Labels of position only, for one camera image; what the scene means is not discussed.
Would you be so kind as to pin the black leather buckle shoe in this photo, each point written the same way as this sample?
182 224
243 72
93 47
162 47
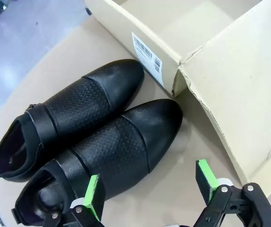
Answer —
125 142
78 101

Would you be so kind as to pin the brown cardboard shoe box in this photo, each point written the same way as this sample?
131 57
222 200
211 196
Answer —
232 82

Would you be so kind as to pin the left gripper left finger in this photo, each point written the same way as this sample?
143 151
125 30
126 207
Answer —
93 196

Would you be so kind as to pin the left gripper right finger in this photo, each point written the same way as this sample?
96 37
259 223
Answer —
206 175

